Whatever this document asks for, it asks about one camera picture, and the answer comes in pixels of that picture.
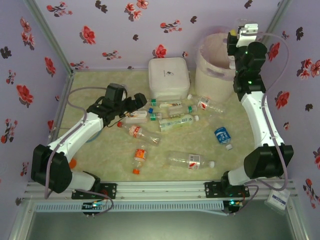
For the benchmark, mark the white label bottle blue cap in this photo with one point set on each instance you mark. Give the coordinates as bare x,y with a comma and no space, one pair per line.
140,113

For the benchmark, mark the clear bottle red cap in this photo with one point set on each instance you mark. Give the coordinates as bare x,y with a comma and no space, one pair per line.
140,133

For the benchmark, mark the orange label bottle orange cap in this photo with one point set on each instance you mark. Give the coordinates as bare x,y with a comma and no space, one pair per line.
140,155

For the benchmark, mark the orange capped plastic bottle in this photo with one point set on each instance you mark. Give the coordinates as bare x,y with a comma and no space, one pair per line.
73,163

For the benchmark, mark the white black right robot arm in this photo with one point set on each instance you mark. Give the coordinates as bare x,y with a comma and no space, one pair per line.
260,120

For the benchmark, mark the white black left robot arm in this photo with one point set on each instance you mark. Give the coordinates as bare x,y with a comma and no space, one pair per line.
75,135

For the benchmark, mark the clear pink bin liner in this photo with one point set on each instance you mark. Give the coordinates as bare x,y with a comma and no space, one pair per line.
207,70

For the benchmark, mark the white round waste bin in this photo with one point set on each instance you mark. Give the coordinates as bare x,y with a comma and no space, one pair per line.
210,87

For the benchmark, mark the small clear bottle red label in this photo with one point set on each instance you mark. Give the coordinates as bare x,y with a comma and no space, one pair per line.
207,103

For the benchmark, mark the white zippered fabric case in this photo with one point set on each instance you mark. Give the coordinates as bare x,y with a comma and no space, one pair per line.
167,80

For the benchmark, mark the green tea bottle white cap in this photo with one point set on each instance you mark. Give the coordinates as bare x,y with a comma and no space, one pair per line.
172,123

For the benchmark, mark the crushed blue label bottle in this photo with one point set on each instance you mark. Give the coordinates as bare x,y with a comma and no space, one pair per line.
222,135

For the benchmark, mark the large clear bottle white cap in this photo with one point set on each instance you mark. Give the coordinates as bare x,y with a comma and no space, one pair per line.
182,160

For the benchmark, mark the clear badge tag holder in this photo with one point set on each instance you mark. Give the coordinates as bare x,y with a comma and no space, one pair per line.
277,200

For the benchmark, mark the aluminium frame post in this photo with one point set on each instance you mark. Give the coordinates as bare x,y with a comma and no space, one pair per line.
278,15
50,37

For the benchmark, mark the aluminium side rail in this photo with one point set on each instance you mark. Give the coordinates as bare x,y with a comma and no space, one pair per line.
64,92

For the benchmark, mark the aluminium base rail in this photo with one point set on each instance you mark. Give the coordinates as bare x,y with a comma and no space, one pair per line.
160,190

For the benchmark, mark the aluminium frame bar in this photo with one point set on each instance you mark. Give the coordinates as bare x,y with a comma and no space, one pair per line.
20,220
296,220

